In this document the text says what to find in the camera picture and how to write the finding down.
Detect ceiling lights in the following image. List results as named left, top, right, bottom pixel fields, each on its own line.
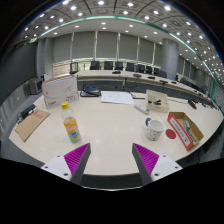
left=19, top=0, right=224, bottom=78

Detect brown paper envelope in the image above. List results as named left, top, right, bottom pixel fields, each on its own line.
left=14, top=109, right=51, bottom=143

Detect white patterned mug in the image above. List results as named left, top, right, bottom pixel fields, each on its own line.
left=144, top=117, right=166, bottom=142

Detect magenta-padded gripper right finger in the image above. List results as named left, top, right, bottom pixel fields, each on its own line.
left=131, top=142, right=184, bottom=186

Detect row of black office chairs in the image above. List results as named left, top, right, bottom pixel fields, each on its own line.
left=89, top=60, right=168, bottom=79

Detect white paper sheets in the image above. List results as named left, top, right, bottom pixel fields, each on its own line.
left=100, top=90, right=135, bottom=106

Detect open cardboard box red flap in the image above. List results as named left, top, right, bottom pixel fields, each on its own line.
left=166, top=111, right=205, bottom=152

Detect flat round red coaster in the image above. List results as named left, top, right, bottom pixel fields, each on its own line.
left=165, top=128, right=177, bottom=140

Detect black stapler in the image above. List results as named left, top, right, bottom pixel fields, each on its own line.
left=16, top=103, right=37, bottom=121

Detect yellow-capped orange-label drink bottle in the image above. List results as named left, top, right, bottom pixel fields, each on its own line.
left=60, top=101, right=82, bottom=144

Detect large white cardboard box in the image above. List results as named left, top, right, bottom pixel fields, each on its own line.
left=41, top=75, right=80, bottom=110

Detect small cream open box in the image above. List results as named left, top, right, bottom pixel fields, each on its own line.
left=145, top=89, right=171, bottom=114

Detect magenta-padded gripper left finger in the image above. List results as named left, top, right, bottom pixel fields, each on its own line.
left=40, top=142, right=92, bottom=186

